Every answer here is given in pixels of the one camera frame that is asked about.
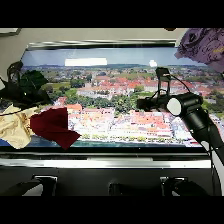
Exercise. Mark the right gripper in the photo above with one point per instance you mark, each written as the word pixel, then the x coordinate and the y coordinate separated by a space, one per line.
pixel 151 104

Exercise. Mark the red T-shirt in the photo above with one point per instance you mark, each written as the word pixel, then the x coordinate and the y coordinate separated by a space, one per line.
pixel 55 126

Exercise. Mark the dark green garment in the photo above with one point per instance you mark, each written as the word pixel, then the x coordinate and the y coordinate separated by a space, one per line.
pixel 28 87

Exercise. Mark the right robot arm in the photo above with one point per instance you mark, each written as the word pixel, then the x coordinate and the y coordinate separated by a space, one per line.
pixel 196 116

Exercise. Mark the purple garment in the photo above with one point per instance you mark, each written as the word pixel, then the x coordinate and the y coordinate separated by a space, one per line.
pixel 203 46

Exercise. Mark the cream garment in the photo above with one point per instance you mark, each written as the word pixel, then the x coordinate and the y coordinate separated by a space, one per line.
pixel 15 128

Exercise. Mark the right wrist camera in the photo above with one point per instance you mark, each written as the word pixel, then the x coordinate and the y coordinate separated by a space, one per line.
pixel 162 71

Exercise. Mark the silver frame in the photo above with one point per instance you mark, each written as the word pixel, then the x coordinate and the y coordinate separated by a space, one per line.
pixel 100 162

